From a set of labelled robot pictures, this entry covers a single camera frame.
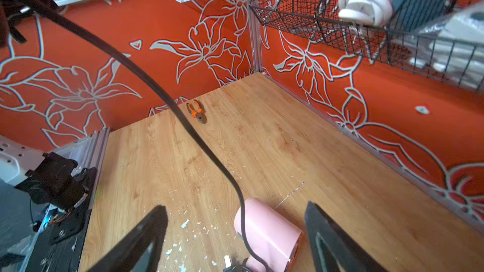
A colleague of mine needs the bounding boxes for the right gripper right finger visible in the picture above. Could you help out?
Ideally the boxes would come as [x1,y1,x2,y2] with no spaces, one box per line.
[305,201,386,271]

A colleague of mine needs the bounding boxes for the orange handled pliers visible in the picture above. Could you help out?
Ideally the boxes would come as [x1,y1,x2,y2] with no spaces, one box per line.
[186,99,207,124]

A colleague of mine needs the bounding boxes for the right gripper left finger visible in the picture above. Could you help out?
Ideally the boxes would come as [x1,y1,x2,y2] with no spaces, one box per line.
[89,205,168,271]

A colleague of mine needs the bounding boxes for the black wire wall basket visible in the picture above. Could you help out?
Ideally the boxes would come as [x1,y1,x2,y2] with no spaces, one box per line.
[250,0,483,93]

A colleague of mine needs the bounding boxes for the pink hair dryer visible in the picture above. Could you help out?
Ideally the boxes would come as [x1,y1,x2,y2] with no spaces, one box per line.
[245,198,303,272]

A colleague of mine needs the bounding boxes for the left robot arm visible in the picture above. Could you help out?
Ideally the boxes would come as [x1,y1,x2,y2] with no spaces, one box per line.
[1,136,88,211]

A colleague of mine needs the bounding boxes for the white power adapter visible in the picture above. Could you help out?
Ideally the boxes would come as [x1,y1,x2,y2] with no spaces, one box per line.
[391,1,483,92]

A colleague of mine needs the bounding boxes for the black dryer cord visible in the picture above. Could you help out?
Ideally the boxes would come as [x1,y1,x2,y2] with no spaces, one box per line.
[0,0,273,272]

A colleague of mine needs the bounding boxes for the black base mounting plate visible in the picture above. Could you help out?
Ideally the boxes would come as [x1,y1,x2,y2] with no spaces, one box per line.
[20,167,98,271]

